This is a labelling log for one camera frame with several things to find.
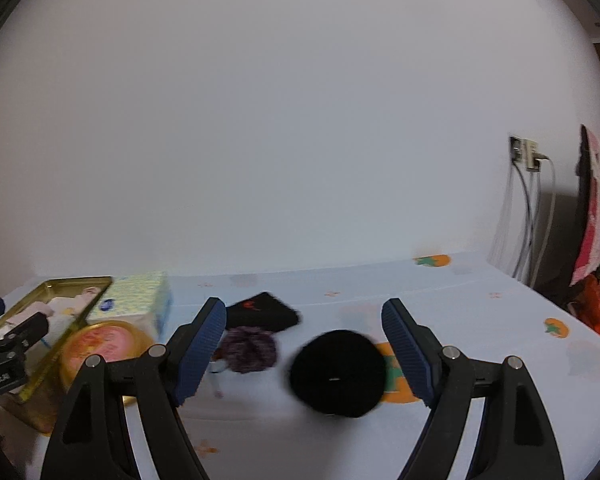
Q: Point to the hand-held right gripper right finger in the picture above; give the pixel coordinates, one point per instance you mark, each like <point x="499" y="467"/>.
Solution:
<point x="410" y="350"/>

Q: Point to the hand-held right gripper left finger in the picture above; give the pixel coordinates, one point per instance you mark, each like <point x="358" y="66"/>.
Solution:
<point x="200" y="350"/>

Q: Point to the white waffle cloth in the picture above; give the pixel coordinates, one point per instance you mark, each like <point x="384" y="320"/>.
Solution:
<point x="62" y="310"/>

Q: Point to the purple scrunchie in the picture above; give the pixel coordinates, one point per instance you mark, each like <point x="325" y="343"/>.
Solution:
<point x="247" y="350"/>

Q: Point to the gold rectangular tin tray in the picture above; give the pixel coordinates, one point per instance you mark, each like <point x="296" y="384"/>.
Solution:
<point x="62" y="284"/>

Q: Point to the black sock red logo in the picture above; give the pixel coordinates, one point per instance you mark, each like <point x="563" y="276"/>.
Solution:
<point x="262" y="312"/>

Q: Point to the black round knitted pad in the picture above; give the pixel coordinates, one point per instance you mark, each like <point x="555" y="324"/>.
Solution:
<point x="337" y="372"/>

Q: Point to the fruit print tablecloth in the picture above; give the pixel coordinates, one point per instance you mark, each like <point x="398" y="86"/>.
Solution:
<point x="480" y="320"/>

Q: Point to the round gold tin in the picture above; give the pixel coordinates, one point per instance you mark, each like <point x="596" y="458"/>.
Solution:
<point x="110" y="342"/>

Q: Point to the yellow patterned tissue pack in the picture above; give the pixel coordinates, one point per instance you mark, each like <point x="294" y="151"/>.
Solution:
<point x="130" y="300"/>

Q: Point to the dark upright panel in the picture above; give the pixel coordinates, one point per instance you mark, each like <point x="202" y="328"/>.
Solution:
<point x="583" y="200"/>

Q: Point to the white plug adapter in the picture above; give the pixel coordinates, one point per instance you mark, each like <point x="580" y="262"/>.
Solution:
<point x="531" y="155"/>

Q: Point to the wall socket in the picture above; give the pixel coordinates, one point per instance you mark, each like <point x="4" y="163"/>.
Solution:
<point x="516" y="149"/>

